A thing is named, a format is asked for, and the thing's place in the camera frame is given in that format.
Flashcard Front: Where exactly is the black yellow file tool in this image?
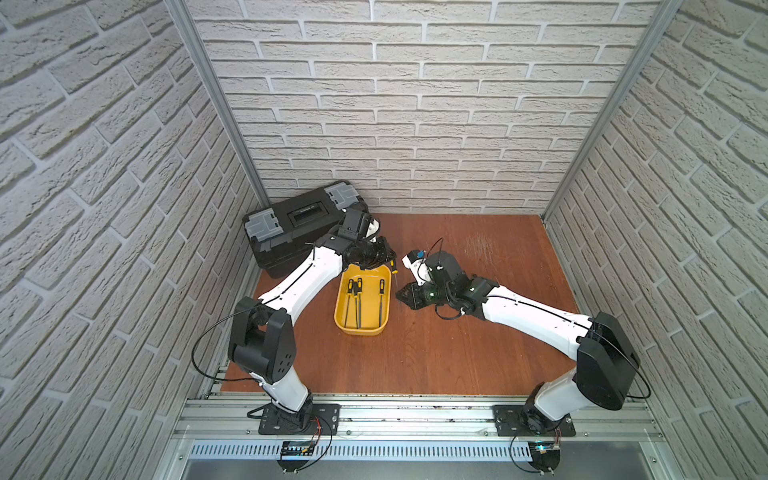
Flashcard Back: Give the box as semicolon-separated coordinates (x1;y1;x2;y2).
378;278;386;327
355;277;363;330
390;259;398;290
343;279;356;328

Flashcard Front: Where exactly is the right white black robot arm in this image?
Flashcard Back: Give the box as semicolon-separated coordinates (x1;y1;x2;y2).
396;250;639;435

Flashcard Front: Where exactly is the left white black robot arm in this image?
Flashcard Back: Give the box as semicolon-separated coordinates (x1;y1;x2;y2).
228;201;395;428

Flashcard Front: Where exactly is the yellow plastic storage tray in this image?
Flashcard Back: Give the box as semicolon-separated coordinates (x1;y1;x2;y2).
334;265;392;336

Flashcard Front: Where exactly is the black plastic toolbox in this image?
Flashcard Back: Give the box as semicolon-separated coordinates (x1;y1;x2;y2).
242;181;363;279

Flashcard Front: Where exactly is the right controller board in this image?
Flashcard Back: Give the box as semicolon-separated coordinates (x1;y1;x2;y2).
528;442;561;474

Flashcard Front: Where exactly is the controller board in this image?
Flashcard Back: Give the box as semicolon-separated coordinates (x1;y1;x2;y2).
528;442;561;474
277;440;318;473

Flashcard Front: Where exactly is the left controller board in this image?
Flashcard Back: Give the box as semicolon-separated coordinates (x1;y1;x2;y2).
277;440;318;473

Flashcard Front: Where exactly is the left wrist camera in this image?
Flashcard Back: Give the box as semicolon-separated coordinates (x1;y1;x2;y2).
359;213;380;240

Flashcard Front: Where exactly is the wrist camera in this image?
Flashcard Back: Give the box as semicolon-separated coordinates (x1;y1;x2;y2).
402;250;429;285
359;213;380;240

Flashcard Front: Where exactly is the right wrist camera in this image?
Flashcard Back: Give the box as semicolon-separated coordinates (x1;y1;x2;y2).
402;250;429;285

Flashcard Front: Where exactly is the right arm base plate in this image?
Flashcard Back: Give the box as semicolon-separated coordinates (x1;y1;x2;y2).
491;404;576;437

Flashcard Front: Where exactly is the aluminium mounting rail frame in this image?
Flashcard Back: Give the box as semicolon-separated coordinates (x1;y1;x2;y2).
154;393;682;479

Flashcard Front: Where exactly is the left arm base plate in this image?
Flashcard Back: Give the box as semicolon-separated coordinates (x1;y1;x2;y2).
258;403;341;436

